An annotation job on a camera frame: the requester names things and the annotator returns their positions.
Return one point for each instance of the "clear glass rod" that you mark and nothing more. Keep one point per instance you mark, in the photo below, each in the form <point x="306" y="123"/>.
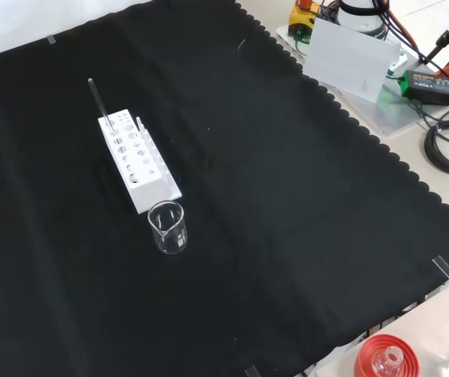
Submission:
<point x="99" y="103"/>

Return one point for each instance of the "white test tube rack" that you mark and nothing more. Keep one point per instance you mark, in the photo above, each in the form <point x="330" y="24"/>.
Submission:
<point x="148" y="190"/>

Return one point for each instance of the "black cloth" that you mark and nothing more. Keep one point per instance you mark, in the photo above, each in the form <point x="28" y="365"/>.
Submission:
<point x="248" y="196"/>

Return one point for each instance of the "clear glass beaker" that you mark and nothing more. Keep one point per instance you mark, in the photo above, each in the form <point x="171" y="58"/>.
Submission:
<point x="169" y="240"/>

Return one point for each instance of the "pale board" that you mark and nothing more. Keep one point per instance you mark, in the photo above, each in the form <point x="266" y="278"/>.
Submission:
<point x="346" y="59"/>

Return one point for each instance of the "yellow stop button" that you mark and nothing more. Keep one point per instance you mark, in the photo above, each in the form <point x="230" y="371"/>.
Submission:
<point x="301" y="21"/>

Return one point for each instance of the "clear acrylic clip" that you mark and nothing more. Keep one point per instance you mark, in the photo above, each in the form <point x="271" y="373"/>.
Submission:
<point x="52" y="39"/>
<point x="444" y="268"/>
<point x="251" y="371"/>

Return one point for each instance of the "black power adapter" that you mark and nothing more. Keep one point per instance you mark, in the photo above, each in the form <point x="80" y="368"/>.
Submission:
<point x="428" y="87"/>

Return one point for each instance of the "small clear glass flask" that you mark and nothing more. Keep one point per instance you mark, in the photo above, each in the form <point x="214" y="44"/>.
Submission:
<point x="393" y="356"/>

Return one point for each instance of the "clear base plate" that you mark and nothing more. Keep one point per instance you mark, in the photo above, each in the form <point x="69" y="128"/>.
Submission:
<point x="397" y="118"/>

